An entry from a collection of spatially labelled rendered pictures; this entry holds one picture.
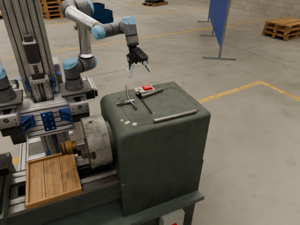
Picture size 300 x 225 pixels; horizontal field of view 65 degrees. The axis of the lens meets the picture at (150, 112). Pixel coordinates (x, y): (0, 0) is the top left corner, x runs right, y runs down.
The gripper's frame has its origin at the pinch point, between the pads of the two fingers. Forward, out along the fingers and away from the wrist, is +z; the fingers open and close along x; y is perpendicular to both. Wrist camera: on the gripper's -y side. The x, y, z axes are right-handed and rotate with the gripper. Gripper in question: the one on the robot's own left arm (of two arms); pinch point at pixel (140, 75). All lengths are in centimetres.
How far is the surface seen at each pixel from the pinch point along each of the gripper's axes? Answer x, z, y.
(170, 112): -4.7, 21.7, -20.6
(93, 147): 43, 27, -13
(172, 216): 5, 104, -17
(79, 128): 44.7, 21.2, 5.9
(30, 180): 80, 46, 15
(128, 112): 16.6, 17.3, -8.0
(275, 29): -655, 82, 322
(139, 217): 28, 92, -13
